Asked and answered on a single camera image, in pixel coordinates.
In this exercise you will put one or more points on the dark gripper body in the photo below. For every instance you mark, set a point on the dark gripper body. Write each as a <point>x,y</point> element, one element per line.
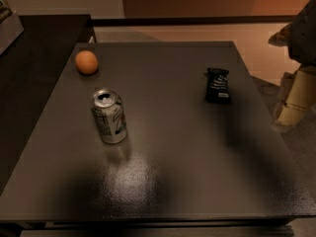
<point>304,39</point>

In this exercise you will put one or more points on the dark rxbar blueberry wrapper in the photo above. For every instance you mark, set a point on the dark rxbar blueberry wrapper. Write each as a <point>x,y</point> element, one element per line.
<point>217,90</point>

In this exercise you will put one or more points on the grey box on side table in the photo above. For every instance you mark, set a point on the grey box on side table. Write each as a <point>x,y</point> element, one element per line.
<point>10,30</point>

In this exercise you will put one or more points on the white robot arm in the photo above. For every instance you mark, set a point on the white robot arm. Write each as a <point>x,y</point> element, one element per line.
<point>297,92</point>

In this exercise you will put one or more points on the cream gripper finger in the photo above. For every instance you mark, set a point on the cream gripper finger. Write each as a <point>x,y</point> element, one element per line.
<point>296,96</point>

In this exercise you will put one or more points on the silver 7up soda can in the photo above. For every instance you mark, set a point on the silver 7up soda can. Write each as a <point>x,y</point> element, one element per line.
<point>107,110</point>

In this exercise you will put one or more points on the orange round fruit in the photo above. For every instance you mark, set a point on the orange round fruit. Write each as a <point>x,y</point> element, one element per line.
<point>86,62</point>

